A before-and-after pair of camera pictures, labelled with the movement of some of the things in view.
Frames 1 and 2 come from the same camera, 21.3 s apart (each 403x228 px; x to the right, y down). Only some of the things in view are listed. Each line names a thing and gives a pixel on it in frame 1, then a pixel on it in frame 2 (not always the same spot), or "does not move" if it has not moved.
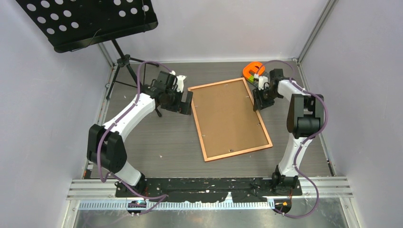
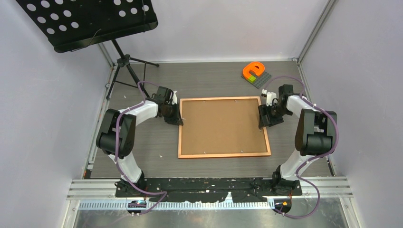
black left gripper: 182,108 → 177,119
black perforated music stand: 68,25 does not move
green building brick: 251,79 does not move
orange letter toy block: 257,67 does not move
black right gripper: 260,103 → 263,110
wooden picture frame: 270,145 → 180,156
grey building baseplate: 255,81 does not move
